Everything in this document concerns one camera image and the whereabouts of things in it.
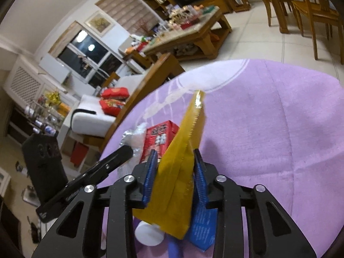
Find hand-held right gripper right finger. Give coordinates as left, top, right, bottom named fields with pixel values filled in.
left=193, top=148, right=316, bottom=258

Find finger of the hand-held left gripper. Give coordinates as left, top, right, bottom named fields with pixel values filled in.
left=36, top=145, right=134, bottom=223

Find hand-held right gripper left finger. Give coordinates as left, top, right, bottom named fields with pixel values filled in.
left=32, top=149, right=159, bottom=258

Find yellow foil bag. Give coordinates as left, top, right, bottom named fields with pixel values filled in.
left=133, top=90, right=207, bottom=240

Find red box under shelf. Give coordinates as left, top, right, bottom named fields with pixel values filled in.
left=70, top=142, right=91, bottom=169

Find white side shelf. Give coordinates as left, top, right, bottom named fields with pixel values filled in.
left=58, top=129, right=103, bottom=173

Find silver blister pack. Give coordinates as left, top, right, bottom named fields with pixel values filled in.
left=117, top=123, right=148, bottom=178

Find red snack packet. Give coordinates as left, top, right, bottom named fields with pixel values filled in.
left=142, top=120, right=180, bottom=165

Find blue tissue packet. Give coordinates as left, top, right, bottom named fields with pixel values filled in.
left=185, top=193, right=218, bottom=253

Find wooden armchair with white cushions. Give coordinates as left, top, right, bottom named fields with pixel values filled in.
left=70, top=52, right=186, bottom=154

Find red cushion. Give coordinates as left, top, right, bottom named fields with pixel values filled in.
left=99, top=99, right=127, bottom=118
left=101, top=87, right=131, bottom=100

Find white round bottle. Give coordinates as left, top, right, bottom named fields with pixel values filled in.
left=135, top=221, right=164, bottom=247

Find yellow flowers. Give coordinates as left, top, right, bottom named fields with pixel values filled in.
left=44, top=90, right=61, bottom=104

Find blue tube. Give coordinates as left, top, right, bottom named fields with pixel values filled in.
left=168, top=238, right=184, bottom=258

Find white lattice cabinet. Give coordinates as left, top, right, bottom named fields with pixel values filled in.
left=3, top=55, right=48, bottom=106

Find window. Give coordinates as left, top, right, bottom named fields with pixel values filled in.
left=58, top=29, right=127, bottom=88

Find white sofa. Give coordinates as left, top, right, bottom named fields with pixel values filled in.
left=118, top=35, right=151, bottom=68

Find framed sunflower picture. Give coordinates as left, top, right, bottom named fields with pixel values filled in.
left=84, top=11, right=116, bottom=36

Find wooden coffee table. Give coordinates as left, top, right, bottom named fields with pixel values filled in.
left=142, top=5, right=232, bottom=61

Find striped window blind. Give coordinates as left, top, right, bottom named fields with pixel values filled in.
left=95, top=0, right=162, bottom=34

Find flat red box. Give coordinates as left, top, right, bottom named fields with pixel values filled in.
left=181, top=19, right=201, bottom=31

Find wooden television stand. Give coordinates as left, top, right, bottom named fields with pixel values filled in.
left=200, top=0, right=234, bottom=14

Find wooden dining chair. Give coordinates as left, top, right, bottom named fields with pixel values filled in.
left=292, top=0, right=344, bottom=65
left=249, top=0, right=273, bottom=27

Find white wall boiler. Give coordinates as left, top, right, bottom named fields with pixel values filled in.
left=39, top=53, right=71, bottom=85

